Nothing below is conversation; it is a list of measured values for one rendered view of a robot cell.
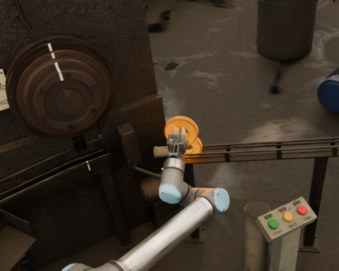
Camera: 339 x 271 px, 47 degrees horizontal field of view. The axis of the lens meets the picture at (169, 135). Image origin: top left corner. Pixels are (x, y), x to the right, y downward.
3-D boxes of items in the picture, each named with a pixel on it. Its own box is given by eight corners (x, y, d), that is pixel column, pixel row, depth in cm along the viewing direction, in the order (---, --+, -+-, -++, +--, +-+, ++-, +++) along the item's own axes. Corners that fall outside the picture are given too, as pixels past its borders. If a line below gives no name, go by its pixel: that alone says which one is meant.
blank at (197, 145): (186, 160, 204) (185, 164, 201) (166, 141, 199) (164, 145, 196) (209, 147, 196) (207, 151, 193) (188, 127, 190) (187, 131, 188)
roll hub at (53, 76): (44, 133, 172) (23, 78, 155) (104, 113, 179) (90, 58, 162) (47, 140, 167) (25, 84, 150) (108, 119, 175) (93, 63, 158)
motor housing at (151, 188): (150, 239, 240) (136, 176, 208) (182, 225, 246) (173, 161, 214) (159, 254, 230) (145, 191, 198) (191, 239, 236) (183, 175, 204)
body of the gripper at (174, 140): (185, 133, 166) (182, 156, 159) (187, 144, 173) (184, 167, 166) (167, 132, 168) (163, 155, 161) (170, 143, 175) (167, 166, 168)
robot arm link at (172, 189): (169, 206, 160) (152, 197, 155) (174, 180, 167) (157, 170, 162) (186, 201, 154) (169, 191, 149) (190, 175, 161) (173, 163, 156)
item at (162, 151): (157, 152, 206) (155, 143, 202) (174, 151, 203) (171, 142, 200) (155, 159, 201) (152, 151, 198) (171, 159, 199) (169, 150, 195)
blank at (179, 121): (161, 116, 178) (160, 121, 175) (195, 113, 173) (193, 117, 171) (169, 143, 186) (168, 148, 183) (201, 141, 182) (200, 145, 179)
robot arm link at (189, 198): (207, 215, 160) (187, 202, 153) (188, 213, 169) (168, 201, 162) (213, 194, 163) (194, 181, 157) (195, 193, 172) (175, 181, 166)
